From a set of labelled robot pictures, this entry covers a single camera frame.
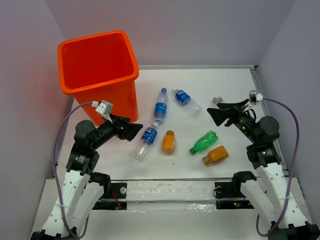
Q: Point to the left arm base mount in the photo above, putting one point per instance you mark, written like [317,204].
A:
[113,198]

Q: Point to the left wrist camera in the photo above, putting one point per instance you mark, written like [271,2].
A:
[103,108]

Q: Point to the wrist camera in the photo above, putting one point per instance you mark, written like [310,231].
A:
[103,108]
[255,96]

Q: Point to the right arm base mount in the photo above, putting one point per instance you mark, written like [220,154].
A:
[228,198]

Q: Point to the blue label bottle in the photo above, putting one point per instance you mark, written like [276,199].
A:
[160,108]
[146,141]
[189,105]

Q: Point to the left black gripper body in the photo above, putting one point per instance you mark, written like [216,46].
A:
[116,130]

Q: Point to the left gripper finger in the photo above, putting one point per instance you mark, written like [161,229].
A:
[131,130]
[119,120]

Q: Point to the orange juice bottle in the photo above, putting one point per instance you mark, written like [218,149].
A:
[168,143]
[216,155]

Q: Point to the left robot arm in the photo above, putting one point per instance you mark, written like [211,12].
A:
[82,187]

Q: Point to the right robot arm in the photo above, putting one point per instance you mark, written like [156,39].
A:
[268,191]

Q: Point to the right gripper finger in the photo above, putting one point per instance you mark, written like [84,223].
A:
[226,106]
[219,116]

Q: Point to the green plastic bottle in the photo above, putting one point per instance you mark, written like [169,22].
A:
[204,142]

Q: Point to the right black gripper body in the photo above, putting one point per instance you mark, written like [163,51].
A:
[240,118]

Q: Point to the clear plastic cup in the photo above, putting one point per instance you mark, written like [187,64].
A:
[216,100]

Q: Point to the orange plastic bin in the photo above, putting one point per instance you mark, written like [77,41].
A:
[100,67]

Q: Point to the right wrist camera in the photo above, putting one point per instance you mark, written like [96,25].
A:
[255,96]

